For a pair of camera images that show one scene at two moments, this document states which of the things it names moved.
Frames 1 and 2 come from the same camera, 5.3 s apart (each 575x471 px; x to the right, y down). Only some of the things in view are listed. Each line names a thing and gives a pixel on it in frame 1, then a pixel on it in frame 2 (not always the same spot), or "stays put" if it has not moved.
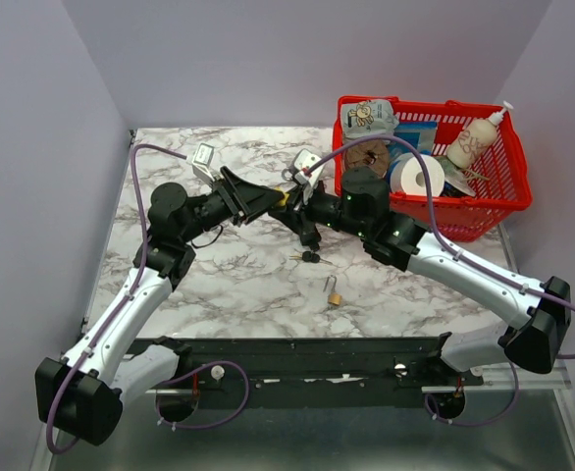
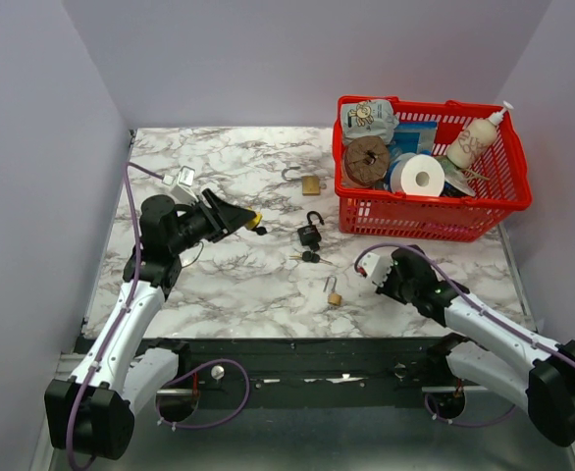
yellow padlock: [284, 200] -> [253, 225]
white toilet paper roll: [407, 176] stays put
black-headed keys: [309, 256] stays put
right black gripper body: [324, 209] -> [395, 287]
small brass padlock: [334, 298] stays put
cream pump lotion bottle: [475, 138] stays put
